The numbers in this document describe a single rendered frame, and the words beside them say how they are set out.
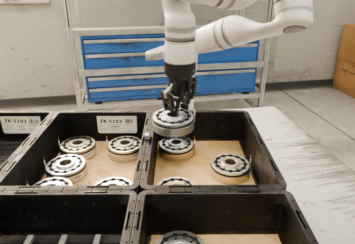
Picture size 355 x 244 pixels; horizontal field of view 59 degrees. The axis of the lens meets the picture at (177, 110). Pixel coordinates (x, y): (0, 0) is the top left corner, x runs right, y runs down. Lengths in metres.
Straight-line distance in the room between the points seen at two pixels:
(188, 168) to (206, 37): 0.39
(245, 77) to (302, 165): 1.84
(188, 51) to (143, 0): 2.79
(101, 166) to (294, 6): 0.65
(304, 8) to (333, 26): 3.50
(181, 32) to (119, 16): 2.80
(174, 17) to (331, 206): 0.71
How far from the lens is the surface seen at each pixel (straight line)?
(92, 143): 0.97
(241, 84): 2.98
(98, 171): 0.90
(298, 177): 1.15
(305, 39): 4.17
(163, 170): 0.88
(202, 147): 0.99
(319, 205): 1.05
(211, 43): 0.98
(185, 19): 0.70
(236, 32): 0.92
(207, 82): 2.86
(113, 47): 2.67
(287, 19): 0.84
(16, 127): 1.12
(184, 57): 0.71
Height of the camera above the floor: 1.32
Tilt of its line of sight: 23 degrees down
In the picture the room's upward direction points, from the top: straight up
